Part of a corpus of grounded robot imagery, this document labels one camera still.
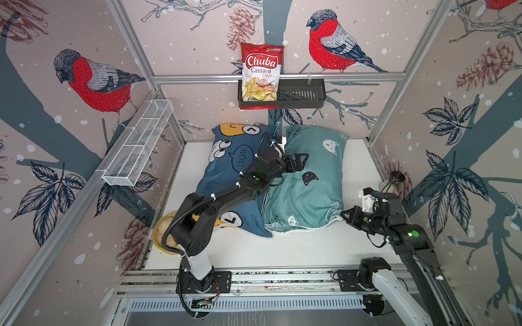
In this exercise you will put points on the red Chuba chips bag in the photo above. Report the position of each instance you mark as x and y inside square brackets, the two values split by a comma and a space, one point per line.
[261, 70]

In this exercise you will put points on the blue cartoon pillow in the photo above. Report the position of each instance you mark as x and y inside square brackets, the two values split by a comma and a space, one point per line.
[234, 148]

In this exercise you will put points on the horizontal aluminium bar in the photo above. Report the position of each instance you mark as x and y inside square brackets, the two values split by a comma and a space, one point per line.
[327, 77]

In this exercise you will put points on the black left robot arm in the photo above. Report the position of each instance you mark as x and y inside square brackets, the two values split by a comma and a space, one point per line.
[190, 231]

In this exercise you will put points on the black wire shelf basket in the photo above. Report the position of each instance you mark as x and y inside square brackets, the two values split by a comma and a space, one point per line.
[291, 94]

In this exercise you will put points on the yellow steamer basket with dumplings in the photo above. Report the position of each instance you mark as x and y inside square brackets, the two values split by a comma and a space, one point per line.
[159, 231]

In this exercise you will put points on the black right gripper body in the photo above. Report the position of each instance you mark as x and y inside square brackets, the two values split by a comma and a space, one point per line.
[367, 221]

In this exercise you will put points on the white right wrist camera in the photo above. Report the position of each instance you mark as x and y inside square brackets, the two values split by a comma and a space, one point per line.
[367, 196]

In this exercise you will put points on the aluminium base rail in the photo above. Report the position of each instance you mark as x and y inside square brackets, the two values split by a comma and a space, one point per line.
[249, 291]

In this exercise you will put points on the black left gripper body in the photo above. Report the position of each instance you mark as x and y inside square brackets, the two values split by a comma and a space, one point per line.
[279, 171]

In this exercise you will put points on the white wire mesh basket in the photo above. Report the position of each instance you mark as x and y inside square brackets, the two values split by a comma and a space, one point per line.
[130, 160]

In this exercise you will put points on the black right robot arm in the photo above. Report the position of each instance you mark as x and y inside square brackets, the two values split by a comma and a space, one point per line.
[416, 252]

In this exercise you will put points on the black-capped spice jar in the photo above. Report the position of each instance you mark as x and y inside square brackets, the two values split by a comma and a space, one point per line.
[393, 183]

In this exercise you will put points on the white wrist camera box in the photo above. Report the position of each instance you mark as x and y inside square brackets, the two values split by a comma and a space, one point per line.
[281, 141]

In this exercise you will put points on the green cat pillow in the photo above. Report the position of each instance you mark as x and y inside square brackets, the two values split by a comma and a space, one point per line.
[312, 198]

